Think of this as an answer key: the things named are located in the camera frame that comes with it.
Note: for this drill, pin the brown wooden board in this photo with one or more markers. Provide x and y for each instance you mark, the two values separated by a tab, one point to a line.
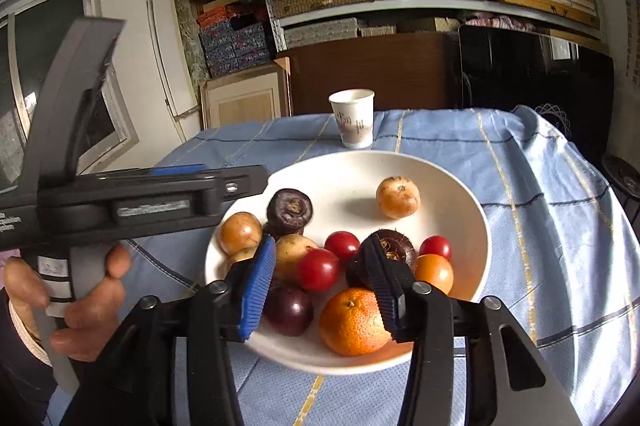
370	70

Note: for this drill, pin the beige patterned curtain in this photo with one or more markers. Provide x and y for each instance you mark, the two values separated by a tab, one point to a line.
631	30

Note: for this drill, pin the white framed window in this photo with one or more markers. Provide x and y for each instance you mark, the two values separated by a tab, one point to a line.
45	70

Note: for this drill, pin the yellow oval fruit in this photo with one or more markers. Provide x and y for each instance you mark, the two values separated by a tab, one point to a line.
292	253

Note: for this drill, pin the red cherry tomato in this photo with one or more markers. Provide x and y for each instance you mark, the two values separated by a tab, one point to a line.
436	247
317	269
342	245

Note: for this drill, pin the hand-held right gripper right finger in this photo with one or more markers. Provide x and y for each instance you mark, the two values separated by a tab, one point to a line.
382	286

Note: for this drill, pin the light wooden panel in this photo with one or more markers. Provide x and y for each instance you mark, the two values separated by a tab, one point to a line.
245	98

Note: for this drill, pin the orange cherry tomato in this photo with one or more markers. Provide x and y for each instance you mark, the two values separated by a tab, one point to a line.
434	274

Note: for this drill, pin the white strip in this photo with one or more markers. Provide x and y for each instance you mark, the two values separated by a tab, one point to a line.
162	65

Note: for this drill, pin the brown passion fruit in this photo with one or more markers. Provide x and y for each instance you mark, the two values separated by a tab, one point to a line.
240	233

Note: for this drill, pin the black round object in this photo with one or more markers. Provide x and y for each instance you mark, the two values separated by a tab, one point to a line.
622	178

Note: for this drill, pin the blue checked tablecloth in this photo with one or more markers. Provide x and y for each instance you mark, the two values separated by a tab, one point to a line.
525	231

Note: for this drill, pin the white printed paper cup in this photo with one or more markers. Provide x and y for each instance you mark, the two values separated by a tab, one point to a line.
352	120

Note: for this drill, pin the person's left hand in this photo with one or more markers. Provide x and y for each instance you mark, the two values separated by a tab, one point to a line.
95	306

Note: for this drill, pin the pink cloth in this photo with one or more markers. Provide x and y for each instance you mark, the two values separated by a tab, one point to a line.
502	22

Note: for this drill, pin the stack of blue patterned boxes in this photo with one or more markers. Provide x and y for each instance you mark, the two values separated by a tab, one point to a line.
235	45

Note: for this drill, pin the orange tangerine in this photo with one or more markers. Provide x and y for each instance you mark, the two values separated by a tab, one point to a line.
352	323

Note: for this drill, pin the green marbled board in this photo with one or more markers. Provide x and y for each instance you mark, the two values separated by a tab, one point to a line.
189	35

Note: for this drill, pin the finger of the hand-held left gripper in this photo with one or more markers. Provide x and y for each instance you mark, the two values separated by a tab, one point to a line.
235	186

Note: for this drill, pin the dark red plum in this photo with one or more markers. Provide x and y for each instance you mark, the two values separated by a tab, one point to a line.
290	311

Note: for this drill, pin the tan round fruit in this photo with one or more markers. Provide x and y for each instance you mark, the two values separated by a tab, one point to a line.
398	197

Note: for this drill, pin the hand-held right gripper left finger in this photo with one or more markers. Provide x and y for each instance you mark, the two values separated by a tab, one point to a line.
257	291

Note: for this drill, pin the white plate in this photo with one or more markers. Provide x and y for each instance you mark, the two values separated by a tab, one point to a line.
340	186

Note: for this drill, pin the dark brown water chestnut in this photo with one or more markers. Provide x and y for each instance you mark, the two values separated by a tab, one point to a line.
398	248
289	208

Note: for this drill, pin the black glossy panel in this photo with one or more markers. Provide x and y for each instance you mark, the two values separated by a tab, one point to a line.
530	70

